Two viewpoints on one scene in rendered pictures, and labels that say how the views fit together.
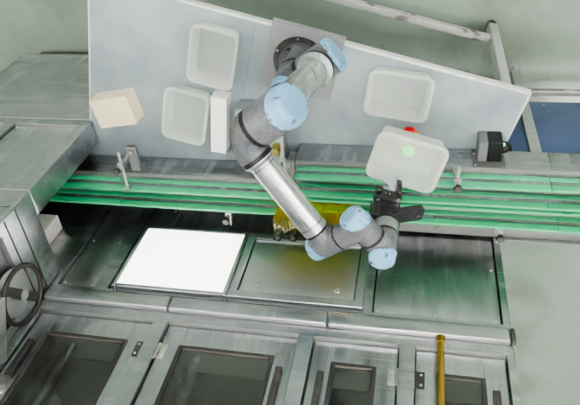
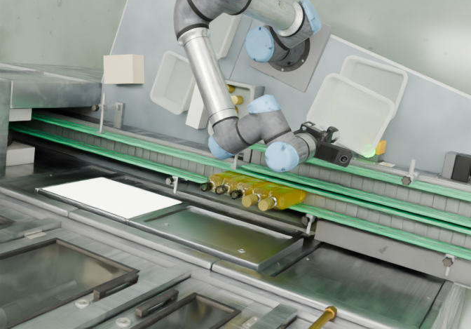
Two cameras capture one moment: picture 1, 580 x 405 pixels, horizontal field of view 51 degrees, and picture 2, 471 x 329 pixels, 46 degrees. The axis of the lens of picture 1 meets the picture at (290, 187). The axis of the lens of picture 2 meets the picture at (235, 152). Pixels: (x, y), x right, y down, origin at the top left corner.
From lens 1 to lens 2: 1.02 m
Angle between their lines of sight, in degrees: 28
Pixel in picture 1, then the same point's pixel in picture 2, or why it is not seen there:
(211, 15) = not seen: outside the picture
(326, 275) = (239, 241)
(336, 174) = not seen: hidden behind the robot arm
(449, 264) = (381, 281)
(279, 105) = not seen: outside the picture
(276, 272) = (190, 226)
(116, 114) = (120, 71)
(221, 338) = (99, 247)
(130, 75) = (145, 43)
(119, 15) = not seen: outside the picture
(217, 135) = (195, 106)
